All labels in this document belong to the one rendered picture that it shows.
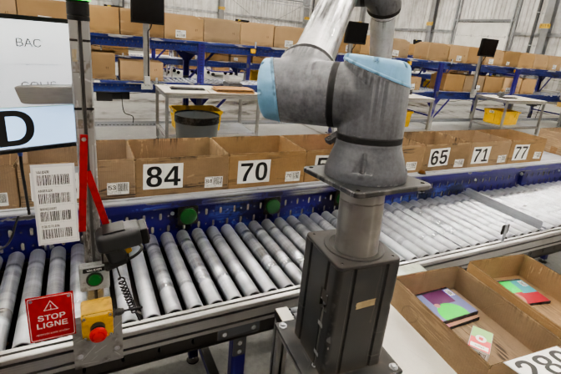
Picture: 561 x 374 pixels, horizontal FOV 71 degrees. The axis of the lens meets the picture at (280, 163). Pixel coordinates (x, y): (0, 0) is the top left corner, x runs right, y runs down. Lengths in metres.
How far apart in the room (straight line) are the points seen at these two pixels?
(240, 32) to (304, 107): 5.66
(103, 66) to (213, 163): 4.27
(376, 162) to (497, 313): 0.79
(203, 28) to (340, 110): 5.56
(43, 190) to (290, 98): 0.59
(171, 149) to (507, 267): 1.52
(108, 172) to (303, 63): 0.99
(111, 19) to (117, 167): 4.57
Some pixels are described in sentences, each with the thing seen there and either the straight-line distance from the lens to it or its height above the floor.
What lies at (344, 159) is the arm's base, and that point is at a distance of 0.87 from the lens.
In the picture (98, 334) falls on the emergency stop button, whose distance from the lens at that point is 1.10.
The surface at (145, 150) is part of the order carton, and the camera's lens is 1.94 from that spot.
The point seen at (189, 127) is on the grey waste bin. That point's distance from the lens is 4.37.
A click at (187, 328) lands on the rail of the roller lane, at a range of 1.30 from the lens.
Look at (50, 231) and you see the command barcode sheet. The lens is 1.06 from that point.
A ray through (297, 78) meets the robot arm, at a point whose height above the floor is 1.47.
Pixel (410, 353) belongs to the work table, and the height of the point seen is 0.75.
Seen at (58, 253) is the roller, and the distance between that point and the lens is 1.64.
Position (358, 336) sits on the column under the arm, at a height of 0.87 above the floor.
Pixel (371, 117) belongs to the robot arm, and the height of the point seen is 1.41.
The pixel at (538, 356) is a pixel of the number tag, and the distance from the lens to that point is 1.28.
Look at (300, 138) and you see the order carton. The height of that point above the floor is 1.03.
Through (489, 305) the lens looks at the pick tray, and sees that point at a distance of 1.51.
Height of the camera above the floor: 1.56
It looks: 18 degrees down
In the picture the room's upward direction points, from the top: 6 degrees clockwise
